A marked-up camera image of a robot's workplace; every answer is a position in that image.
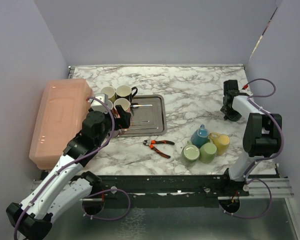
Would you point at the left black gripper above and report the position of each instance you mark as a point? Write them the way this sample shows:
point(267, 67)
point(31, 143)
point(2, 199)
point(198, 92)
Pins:
point(124, 121)

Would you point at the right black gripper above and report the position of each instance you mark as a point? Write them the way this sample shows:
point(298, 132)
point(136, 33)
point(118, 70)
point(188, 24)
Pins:
point(231, 115)

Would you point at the light pink mug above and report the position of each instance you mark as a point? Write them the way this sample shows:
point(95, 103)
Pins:
point(124, 103)

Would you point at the black glossy mug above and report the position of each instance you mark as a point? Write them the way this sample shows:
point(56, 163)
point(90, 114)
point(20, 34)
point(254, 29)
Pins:
point(126, 92)

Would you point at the yellow-green faceted mug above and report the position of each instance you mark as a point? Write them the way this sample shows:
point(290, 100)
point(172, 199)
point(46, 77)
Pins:
point(110, 92)

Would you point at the yellow mug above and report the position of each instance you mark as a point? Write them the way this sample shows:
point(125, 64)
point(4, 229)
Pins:
point(221, 141)

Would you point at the blue mug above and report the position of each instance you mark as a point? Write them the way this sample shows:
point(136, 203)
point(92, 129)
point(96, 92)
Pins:
point(200, 136)

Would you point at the salmon pink mug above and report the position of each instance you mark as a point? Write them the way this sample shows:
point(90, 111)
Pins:
point(110, 105)

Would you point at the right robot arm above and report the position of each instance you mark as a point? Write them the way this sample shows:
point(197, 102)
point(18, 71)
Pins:
point(263, 138)

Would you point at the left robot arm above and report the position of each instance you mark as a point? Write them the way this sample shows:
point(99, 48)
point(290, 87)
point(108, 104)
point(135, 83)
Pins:
point(33, 218)

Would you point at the green tilted mug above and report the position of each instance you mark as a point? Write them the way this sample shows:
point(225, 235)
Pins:
point(208, 152)

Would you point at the pale green upright mug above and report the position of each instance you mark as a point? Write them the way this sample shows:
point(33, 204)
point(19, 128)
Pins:
point(190, 153)

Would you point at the silver metal tray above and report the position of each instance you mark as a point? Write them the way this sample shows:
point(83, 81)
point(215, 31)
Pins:
point(148, 117)

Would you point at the pink plastic storage box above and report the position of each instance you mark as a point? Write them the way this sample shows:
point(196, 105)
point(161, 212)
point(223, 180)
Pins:
point(62, 109)

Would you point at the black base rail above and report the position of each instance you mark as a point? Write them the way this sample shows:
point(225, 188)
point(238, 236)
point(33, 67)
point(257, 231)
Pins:
point(163, 191)

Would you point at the aluminium frame rail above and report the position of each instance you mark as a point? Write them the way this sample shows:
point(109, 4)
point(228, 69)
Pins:
point(280, 188)

